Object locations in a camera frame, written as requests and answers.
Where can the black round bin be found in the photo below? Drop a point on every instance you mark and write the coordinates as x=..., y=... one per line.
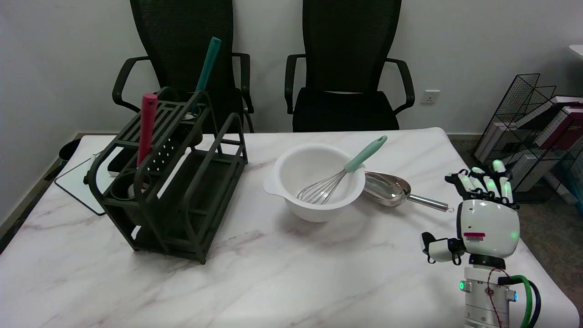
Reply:
x=69, y=149

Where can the black mesh office chair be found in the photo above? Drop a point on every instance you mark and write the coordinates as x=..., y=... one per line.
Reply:
x=348, y=68
x=182, y=59

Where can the white mixing bowl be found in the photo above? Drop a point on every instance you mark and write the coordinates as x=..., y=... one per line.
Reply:
x=314, y=182

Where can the stainless steel scoop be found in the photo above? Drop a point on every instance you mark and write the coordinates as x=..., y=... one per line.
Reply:
x=391, y=189

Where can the white board with black edge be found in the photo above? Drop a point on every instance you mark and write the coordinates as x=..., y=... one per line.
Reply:
x=77, y=182

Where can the dark green dish rack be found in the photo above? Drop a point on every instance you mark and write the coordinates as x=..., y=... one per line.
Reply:
x=173, y=182

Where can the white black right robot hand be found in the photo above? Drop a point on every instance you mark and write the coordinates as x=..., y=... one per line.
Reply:
x=487, y=225

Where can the white wall socket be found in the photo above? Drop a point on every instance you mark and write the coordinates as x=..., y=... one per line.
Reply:
x=430, y=96

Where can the stack of books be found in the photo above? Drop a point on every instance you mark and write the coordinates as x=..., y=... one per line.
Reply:
x=546, y=136

